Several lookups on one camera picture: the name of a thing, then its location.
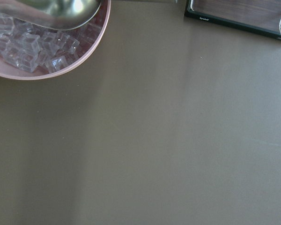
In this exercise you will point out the pink bowl with ice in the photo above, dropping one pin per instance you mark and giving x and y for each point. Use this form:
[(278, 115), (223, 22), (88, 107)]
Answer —
[(32, 52)]

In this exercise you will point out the steel ice scoop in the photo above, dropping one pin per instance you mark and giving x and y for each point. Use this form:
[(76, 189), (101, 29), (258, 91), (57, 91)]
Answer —
[(52, 14)]

